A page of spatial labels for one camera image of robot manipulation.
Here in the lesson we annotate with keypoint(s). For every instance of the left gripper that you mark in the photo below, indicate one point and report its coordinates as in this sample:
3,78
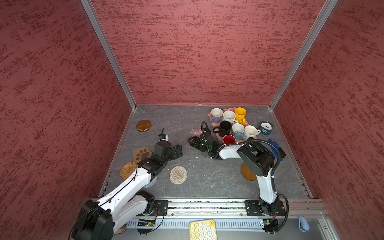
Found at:
173,150

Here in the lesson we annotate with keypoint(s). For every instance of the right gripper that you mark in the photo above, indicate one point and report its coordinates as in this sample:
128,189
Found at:
195,142

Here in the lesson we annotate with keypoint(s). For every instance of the pink flower coaster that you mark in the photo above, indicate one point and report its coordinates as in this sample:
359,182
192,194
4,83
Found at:
196,132

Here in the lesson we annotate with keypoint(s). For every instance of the beige woven round coaster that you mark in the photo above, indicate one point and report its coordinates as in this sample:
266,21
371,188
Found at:
178,175

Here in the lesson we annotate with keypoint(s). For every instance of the paw print cork coaster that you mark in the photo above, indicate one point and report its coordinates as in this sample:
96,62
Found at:
141,154

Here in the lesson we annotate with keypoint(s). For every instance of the dark glossy brown coaster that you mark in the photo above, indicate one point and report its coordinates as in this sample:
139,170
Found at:
143,126

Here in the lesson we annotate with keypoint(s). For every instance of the brown wooden round coaster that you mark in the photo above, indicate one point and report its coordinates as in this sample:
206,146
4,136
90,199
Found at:
247,173

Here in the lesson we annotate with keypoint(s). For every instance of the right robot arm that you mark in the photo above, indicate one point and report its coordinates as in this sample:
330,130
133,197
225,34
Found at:
261,159

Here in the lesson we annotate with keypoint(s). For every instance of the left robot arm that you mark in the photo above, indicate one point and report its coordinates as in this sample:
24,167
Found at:
100,219

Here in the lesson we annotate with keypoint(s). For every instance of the grey round coaster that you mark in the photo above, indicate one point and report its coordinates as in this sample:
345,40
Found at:
151,183

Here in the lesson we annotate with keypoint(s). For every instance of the red inside white mug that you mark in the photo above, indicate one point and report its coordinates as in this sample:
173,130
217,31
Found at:
229,139

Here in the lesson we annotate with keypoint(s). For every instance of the black mug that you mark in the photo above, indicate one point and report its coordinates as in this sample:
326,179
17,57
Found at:
223,129

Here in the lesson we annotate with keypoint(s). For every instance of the purple mug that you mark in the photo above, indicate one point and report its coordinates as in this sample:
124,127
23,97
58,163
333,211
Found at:
216,115

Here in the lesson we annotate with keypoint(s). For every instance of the blue mug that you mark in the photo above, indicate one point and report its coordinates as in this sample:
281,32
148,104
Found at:
238,131

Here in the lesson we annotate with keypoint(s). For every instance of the white mug back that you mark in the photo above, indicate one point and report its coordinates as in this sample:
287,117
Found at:
229,116

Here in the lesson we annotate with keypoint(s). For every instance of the yellow mug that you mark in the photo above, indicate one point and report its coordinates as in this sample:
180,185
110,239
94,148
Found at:
240,115

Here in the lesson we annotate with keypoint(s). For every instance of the white mug right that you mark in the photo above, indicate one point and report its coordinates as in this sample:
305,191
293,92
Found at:
251,132

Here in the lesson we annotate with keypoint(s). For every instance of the blue stapler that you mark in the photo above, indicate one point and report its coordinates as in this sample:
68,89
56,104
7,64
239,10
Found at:
277,149

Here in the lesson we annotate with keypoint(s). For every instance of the yellow keypad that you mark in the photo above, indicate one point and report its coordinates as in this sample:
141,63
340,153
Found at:
203,230

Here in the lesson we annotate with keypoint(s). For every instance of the light blue mouse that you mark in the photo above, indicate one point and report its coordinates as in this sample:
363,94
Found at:
303,224

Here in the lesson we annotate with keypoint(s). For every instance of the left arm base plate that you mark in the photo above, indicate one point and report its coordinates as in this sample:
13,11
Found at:
156,206

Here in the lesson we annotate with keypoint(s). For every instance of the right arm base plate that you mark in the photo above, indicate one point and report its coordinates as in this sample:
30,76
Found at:
263,209

